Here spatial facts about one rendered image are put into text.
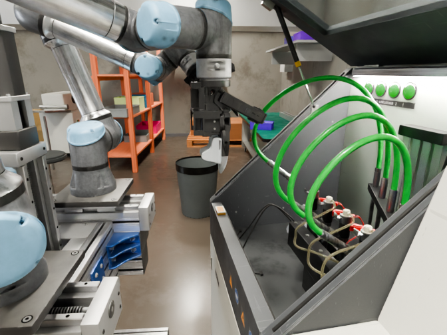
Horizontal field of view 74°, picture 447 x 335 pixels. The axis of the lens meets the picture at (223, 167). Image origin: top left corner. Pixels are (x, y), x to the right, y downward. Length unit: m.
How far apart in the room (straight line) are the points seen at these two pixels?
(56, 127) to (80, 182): 4.87
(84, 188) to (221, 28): 0.69
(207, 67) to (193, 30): 0.08
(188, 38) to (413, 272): 0.57
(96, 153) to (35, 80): 6.92
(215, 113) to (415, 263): 0.46
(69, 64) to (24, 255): 0.81
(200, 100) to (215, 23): 0.15
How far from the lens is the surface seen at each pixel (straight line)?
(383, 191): 0.92
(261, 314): 0.69
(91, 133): 1.04
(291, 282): 0.98
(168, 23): 0.57
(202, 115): 0.64
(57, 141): 5.99
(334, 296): 0.61
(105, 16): 0.66
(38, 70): 7.89
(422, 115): 1.00
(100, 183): 1.09
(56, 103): 5.83
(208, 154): 0.67
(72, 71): 1.19
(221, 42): 0.64
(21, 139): 0.86
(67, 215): 1.14
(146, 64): 0.96
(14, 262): 0.51
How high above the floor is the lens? 1.43
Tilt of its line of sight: 18 degrees down
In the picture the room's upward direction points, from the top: straight up
